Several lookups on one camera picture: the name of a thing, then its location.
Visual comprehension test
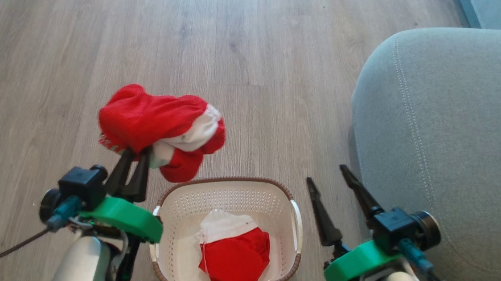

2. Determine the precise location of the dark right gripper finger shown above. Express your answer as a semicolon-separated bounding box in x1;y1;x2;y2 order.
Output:
335;164;388;219
301;177;348;248

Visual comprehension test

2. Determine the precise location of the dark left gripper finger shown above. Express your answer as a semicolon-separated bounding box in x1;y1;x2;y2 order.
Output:
103;146;137;197
121;145;152;204

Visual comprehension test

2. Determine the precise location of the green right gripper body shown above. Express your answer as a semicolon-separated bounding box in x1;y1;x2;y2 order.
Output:
323;236;404;281

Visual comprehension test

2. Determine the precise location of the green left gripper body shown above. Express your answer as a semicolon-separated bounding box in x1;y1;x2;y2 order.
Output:
77;194;166;245

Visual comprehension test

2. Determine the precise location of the red white fleece garment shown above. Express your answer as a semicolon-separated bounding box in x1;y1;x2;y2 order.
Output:
94;81;230;187

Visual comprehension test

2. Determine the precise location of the red white smooth garment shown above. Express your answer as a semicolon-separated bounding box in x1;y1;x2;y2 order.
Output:
192;208;275;281

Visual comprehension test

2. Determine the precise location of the cream plastic laundry basket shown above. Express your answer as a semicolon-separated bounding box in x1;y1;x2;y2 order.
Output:
146;170;308;281

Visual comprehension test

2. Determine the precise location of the grey fabric sofa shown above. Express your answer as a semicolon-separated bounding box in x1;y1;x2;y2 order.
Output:
337;16;501;281

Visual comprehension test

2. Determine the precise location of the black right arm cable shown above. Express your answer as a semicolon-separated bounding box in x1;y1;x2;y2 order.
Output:
395;237;494;281

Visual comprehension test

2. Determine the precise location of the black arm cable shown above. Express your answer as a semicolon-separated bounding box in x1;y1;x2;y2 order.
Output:
0;190;82;281
395;237;494;281

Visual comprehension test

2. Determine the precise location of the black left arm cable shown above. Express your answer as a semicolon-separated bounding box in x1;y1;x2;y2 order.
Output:
0;190;82;281

